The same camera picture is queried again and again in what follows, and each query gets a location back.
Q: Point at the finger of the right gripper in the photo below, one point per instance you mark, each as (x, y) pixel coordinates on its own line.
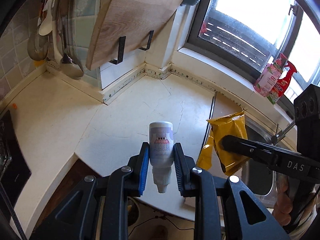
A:
(275, 158)

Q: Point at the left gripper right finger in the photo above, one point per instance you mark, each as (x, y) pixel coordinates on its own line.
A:
(183, 166)

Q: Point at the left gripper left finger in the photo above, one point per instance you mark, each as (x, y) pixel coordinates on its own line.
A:
(136, 180)

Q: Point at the small white glue bottle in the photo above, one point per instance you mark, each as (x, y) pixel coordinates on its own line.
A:
(161, 142)

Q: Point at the yellow snack bag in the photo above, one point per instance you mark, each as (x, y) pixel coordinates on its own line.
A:
(222, 130)

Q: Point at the chrome kitchen faucet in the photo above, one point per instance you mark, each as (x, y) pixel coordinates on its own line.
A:
(282, 133)

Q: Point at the round trash bin yellow rim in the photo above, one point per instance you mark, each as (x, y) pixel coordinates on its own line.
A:
(133, 211)

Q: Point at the person's hand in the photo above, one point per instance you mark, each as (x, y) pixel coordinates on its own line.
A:
(283, 205)

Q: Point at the red spray bottle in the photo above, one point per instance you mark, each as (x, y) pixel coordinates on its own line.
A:
(281, 85)

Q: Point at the pink detergent bottle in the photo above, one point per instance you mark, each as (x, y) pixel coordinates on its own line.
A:
(270, 75)

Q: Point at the flat cardboard sheet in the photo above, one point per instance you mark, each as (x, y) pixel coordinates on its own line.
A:
(221, 106)

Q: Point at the steel ladle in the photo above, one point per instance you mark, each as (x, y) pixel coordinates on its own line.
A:
(68, 66)

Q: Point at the black gas stove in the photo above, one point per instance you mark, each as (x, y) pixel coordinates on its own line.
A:
(14, 169)

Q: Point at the wooden cutting board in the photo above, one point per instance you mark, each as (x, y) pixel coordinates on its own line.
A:
(126, 25)

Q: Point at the strainer skimmer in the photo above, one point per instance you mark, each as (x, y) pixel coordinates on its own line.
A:
(38, 42)

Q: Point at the white rice spoon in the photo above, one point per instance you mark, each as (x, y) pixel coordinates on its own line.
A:
(46, 25)

